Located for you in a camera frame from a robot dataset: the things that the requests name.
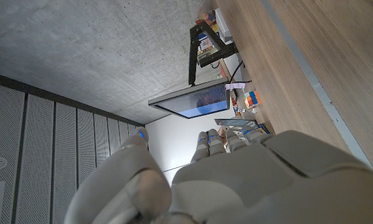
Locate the pale paper note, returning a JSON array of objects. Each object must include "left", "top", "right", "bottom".
[{"left": 225, "top": 82, "right": 247, "bottom": 91}]

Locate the small printed card box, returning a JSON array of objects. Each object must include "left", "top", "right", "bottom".
[{"left": 256, "top": 123, "right": 271, "bottom": 135}]

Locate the flat white box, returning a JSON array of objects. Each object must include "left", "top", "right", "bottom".
[{"left": 215, "top": 7, "right": 234, "bottom": 43}]

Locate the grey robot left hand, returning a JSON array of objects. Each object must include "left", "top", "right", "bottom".
[{"left": 63, "top": 124, "right": 373, "bottom": 224}]

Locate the clear glass with items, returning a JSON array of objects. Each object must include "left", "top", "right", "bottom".
[{"left": 198, "top": 9, "right": 217, "bottom": 24}]

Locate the black monitor cable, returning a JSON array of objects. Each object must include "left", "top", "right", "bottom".
[{"left": 229, "top": 60, "right": 252, "bottom": 84}]

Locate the grey flat computer monitor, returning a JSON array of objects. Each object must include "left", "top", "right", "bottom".
[{"left": 148, "top": 77, "right": 231, "bottom": 120}]

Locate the colourful puzzle cube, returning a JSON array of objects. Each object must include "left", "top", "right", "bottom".
[{"left": 243, "top": 90, "right": 262, "bottom": 109}]

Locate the small desk figure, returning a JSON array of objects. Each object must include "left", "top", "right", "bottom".
[{"left": 230, "top": 98, "right": 248, "bottom": 116}]

